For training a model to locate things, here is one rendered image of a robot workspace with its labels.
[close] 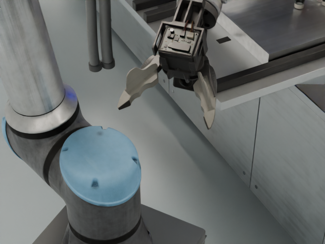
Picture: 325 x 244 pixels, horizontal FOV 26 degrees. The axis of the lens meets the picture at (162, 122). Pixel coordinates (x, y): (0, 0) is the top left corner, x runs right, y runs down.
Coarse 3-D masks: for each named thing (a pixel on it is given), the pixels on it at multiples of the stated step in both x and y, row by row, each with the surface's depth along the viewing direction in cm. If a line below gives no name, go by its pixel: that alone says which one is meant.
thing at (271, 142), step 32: (96, 0) 305; (128, 32) 282; (192, 96) 244; (288, 96) 188; (224, 128) 229; (256, 128) 210; (288, 128) 193; (320, 128) 179; (256, 160) 216; (288, 160) 198; (320, 160) 183; (256, 192) 223; (288, 192) 204; (320, 192) 188; (288, 224) 210; (320, 224) 193
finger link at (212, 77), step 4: (208, 60) 114; (204, 64) 113; (208, 64) 113; (204, 68) 112; (208, 68) 112; (212, 68) 112; (204, 72) 112; (208, 72) 112; (212, 72) 112; (208, 76) 112; (212, 76) 112; (208, 80) 111; (212, 80) 112; (216, 80) 112; (212, 84) 111; (216, 84) 112; (212, 88) 111; (216, 88) 112; (212, 92) 110; (216, 92) 112; (216, 96) 112
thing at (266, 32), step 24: (240, 0) 162; (264, 0) 162; (288, 0) 162; (312, 0) 162; (240, 24) 154; (264, 24) 154; (288, 24) 154; (312, 24) 154; (264, 48) 142; (288, 48) 142
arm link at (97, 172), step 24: (72, 144) 104; (96, 144) 104; (120, 144) 105; (48, 168) 107; (72, 168) 101; (96, 168) 101; (120, 168) 102; (72, 192) 103; (96, 192) 101; (120, 192) 102; (72, 216) 107; (96, 216) 104; (120, 216) 105
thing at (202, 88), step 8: (200, 72) 110; (200, 80) 110; (200, 88) 111; (208, 88) 111; (200, 96) 110; (208, 96) 107; (208, 104) 108; (208, 112) 109; (208, 120) 108; (208, 128) 108
